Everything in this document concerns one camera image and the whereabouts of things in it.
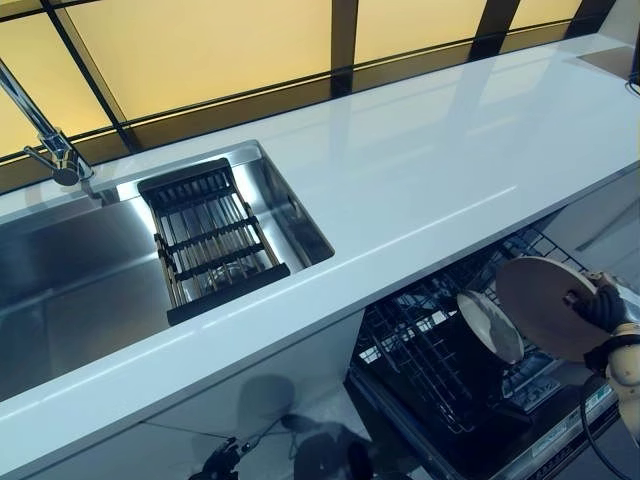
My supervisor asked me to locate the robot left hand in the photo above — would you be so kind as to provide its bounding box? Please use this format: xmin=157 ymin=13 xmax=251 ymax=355
xmin=201 ymin=436 xmax=244 ymax=480

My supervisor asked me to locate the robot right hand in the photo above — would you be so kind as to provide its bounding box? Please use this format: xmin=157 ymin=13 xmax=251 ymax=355
xmin=562 ymin=270 xmax=640 ymax=370

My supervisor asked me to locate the round beige plate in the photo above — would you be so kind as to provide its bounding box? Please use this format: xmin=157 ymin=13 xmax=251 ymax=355
xmin=455 ymin=290 xmax=525 ymax=367
xmin=495 ymin=255 xmax=609 ymax=364

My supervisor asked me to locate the white glossy cabinet door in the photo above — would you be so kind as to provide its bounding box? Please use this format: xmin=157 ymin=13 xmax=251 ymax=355
xmin=143 ymin=310 xmax=365 ymax=480
xmin=543 ymin=171 xmax=640 ymax=262
xmin=0 ymin=399 xmax=227 ymax=480

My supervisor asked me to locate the black steel sink drying rack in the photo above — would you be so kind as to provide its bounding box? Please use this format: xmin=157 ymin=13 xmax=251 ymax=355
xmin=136 ymin=156 xmax=292 ymax=327

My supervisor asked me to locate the flat built-in cooktop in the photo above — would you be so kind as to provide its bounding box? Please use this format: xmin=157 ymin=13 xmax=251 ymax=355
xmin=574 ymin=42 xmax=640 ymax=81

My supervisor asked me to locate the stainless steel kitchen sink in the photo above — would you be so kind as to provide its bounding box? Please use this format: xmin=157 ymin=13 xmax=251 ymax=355
xmin=0 ymin=139 xmax=336 ymax=402

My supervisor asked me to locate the chrome gooseneck kitchen faucet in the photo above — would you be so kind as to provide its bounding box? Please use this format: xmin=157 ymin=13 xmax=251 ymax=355
xmin=0 ymin=56 xmax=97 ymax=189

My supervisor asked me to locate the dark wire dishwasher plate rack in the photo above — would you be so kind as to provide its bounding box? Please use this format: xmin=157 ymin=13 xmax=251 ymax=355
xmin=357 ymin=272 xmax=572 ymax=437

